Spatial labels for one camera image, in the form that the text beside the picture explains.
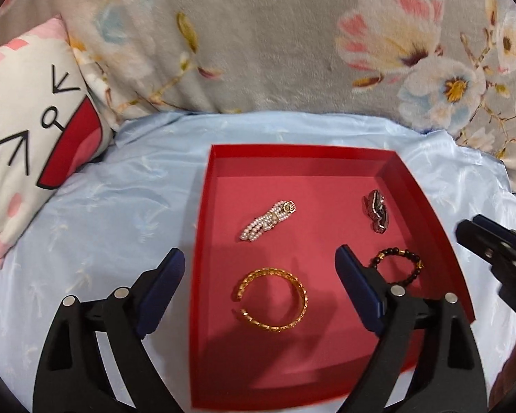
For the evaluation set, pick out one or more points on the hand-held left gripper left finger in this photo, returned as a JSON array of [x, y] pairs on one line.
[[163, 286]]

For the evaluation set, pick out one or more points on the light blue satin sheet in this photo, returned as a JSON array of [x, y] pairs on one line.
[[99, 232]]

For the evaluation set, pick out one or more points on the cartoon face pillow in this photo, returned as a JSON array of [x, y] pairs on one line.
[[21, 137]]

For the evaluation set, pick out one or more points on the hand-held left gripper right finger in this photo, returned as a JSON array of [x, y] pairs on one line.
[[359, 286]]

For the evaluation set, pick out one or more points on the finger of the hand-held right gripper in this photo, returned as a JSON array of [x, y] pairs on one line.
[[496, 241]]

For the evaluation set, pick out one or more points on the red cardboard tray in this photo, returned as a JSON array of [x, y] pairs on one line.
[[327, 331]]

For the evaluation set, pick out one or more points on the white pearl hair clip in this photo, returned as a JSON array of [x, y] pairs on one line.
[[264, 222]]

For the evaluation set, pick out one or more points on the dark crystal hair clip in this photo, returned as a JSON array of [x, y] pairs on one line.
[[376, 214]]

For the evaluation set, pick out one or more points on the grey floral blanket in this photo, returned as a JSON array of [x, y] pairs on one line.
[[258, 38]]

